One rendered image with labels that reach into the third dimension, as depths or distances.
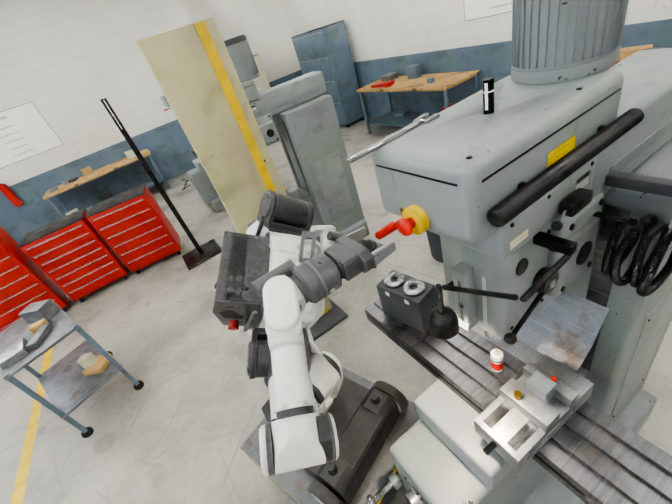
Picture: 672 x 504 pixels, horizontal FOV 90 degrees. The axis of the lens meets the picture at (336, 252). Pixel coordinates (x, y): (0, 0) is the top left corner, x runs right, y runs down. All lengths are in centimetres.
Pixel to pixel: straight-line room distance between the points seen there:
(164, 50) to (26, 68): 743
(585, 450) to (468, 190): 92
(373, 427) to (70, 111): 883
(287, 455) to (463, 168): 54
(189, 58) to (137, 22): 741
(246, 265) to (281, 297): 29
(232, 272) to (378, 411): 110
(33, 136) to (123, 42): 270
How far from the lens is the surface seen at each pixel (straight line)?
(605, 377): 169
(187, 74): 221
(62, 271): 552
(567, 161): 75
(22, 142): 962
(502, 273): 85
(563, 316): 148
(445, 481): 144
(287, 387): 62
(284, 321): 62
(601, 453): 133
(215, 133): 224
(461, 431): 137
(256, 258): 92
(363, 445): 172
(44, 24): 955
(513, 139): 65
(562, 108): 76
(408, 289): 140
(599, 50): 92
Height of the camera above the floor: 213
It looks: 34 degrees down
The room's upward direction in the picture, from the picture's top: 19 degrees counter-clockwise
